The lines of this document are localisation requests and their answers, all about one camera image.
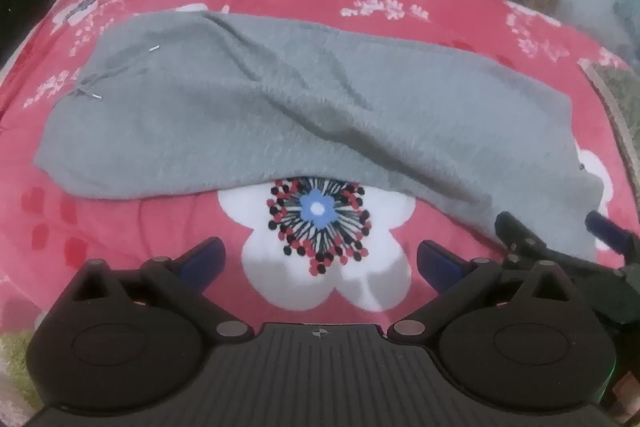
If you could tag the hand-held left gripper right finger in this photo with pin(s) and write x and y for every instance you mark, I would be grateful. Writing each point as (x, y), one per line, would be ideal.
(435, 267)

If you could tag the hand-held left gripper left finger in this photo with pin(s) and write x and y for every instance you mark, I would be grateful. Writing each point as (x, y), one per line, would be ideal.
(205, 264)

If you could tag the grey pants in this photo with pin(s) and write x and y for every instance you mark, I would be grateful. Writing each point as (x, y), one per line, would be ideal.
(300, 107)

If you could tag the teal cloth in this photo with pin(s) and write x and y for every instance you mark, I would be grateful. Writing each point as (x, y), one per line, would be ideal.
(631, 12)

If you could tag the red floral blanket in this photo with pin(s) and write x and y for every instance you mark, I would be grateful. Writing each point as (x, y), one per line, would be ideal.
(150, 232)

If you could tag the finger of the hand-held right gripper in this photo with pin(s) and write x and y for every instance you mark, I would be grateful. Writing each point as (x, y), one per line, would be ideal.
(515, 229)
(607, 227)

